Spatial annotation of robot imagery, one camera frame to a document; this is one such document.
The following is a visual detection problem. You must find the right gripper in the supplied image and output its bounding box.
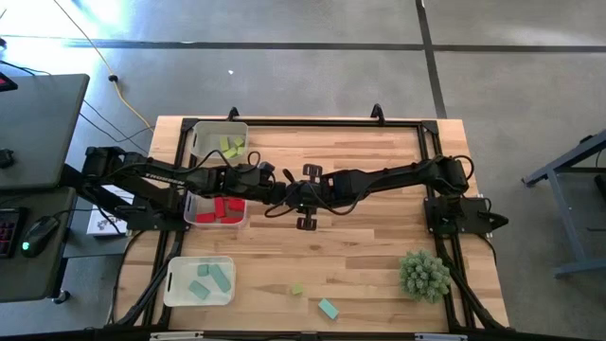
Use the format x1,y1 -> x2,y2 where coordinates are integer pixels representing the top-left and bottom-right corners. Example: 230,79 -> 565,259
283,163 -> 351,232

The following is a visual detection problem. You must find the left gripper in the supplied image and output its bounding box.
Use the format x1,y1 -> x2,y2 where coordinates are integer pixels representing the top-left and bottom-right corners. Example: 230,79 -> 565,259
223,162 -> 288,206

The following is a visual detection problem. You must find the clear plastic bin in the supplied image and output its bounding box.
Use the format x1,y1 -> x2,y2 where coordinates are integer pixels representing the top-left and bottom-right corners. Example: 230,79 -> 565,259
189,120 -> 249,165
162,257 -> 237,308
183,188 -> 249,229

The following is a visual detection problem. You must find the green artificial plant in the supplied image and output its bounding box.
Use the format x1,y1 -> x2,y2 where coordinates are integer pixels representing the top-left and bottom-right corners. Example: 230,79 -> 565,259
400,249 -> 453,303

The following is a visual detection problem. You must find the white printed box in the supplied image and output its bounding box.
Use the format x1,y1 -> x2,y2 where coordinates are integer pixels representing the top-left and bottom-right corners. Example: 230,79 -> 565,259
86,184 -> 136,237

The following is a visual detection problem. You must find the grey desk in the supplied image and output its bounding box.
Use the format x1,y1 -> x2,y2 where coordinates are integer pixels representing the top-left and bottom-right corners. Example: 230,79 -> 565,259
0,73 -> 90,190
0,187 -> 78,303

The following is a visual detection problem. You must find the black computer mouse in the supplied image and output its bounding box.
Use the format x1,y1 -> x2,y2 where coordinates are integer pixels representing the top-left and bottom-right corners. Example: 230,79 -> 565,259
20,215 -> 61,259

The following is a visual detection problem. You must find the blue-grey metal cart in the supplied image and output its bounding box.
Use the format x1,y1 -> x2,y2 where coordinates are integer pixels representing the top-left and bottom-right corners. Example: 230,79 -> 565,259
520,128 -> 606,280

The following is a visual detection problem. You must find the black keyboard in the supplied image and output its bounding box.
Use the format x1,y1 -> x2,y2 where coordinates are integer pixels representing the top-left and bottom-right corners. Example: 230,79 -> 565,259
0,206 -> 25,260

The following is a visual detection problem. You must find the black aluminium table frame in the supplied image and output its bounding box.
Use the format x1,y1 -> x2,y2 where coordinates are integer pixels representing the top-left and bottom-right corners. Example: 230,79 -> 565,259
141,117 -> 468,332

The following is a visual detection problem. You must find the black floor cable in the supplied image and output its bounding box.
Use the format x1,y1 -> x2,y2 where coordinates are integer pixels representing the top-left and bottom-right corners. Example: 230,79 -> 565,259
78,99 -> 155,155

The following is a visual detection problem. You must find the black cable bundle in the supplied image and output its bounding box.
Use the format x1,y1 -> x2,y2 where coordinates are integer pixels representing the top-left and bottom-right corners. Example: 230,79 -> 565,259
435,234 -> 510,332
109,229 -> 186,328

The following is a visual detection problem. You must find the yellow floor cable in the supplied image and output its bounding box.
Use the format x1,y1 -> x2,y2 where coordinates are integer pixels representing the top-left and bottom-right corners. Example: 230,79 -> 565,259
50,0 -> 154,133

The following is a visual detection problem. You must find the white bracket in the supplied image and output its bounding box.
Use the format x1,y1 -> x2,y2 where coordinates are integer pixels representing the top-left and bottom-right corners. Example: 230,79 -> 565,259
149,331 -> 205,341
414,332 -> 469,341

